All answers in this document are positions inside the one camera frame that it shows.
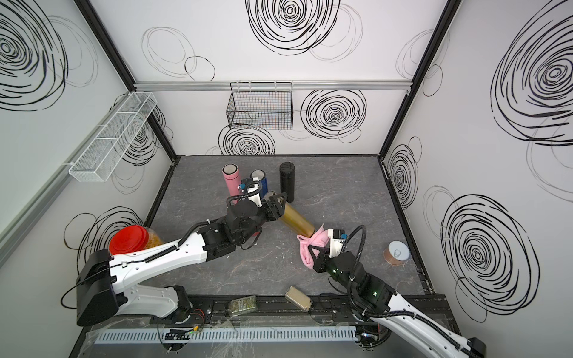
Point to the gold thermos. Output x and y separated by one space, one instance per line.
295 221

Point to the black wire basket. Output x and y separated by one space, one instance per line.
264 105

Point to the black thermos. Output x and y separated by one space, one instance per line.
287 180

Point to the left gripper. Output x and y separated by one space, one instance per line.
278 210

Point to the white cable duct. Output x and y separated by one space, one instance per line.
224 335

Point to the pink thermos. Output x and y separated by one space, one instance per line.
232 179

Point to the red lid snack jar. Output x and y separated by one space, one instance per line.
134 238

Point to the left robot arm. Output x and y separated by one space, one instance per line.
113 285

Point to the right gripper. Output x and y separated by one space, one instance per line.
321 260

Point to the pink microfiber cloth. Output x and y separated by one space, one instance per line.
309 247

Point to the green scouring pad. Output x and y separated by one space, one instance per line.
242 306

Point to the white lid can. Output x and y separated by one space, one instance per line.
397 253

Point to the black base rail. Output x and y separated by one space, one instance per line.
326 309

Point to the blue thermos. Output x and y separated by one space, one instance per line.
261 176

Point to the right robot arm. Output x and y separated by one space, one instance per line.
373 300

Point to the white wire shelf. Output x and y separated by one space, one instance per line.
125 136

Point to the beige sponge block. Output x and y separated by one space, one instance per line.
299 299

